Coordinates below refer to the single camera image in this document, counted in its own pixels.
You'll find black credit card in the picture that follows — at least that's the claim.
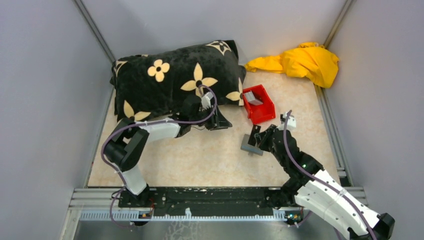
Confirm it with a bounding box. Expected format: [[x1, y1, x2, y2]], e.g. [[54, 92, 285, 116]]
[[247, 124, 261, 147]]

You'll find yellow cloth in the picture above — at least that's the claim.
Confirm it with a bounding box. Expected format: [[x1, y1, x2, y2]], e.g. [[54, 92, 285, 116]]
[[244, 42, 340, 89]]

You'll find black floral pillow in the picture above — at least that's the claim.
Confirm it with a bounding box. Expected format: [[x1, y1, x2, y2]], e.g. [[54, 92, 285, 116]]
[[110, 40, 247, 121]]

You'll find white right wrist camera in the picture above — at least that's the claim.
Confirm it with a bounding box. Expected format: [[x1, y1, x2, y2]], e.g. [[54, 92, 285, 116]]
[[278, 112, 297, 131]]

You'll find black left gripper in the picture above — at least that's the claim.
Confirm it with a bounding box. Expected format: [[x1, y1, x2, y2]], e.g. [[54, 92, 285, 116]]
[[190, 104, 233, 131]]

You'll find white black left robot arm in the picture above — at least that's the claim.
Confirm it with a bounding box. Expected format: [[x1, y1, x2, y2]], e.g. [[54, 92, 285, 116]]
[[101, 92, 232, 207]]

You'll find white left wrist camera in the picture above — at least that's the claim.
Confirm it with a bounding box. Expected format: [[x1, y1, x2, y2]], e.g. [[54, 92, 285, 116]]
[[201, 91, 214, 109]]

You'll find grey leather card holder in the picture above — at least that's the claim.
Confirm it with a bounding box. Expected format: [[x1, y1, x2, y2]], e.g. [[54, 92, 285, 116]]
[[240, 134, 264, 156]]

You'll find red plastic bin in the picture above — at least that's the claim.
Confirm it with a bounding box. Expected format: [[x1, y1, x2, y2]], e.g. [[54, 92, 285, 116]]
[[242, 84, 276, 125]]

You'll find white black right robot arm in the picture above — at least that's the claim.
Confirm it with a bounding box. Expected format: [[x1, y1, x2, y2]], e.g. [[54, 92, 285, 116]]
[[254, 124, 395, 240]]

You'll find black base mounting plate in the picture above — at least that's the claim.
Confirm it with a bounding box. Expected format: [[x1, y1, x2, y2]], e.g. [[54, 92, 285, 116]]
[[117, 186, 307, 221]]

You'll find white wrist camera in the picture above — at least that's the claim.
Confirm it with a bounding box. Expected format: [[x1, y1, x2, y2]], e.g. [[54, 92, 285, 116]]
[[278, 112, 297, 131], [201, 91, 214, 109]]

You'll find stack of credit cards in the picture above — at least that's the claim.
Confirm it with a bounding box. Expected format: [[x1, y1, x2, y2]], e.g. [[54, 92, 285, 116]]
[[243, 91, 263, 106]]

